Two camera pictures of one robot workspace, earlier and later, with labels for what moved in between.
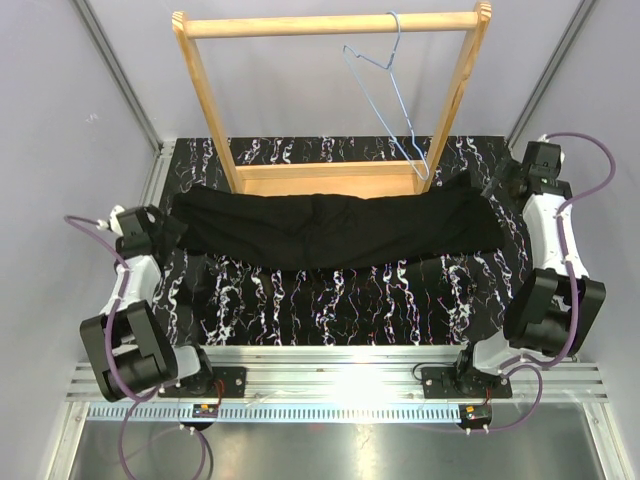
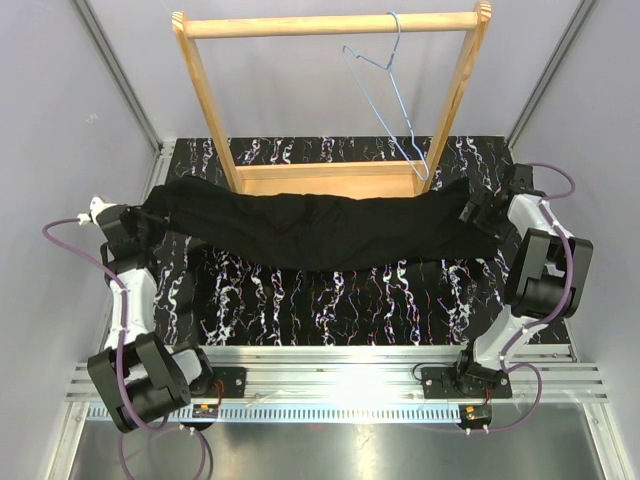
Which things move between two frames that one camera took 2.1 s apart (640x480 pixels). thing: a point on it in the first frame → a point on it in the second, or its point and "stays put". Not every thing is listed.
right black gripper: [489, 190] → [482, 199]
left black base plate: [214, 382] stays put
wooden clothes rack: [368, 178] stays put
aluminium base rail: [353, 375] stays put
